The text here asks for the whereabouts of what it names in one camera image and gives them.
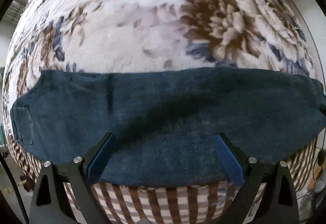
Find floral white fleece blanket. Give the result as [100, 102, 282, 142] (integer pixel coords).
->
[2, 0, 325, 223]

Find dark blue denim pants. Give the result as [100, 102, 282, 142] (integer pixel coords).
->
[10, 67, 325, 187]

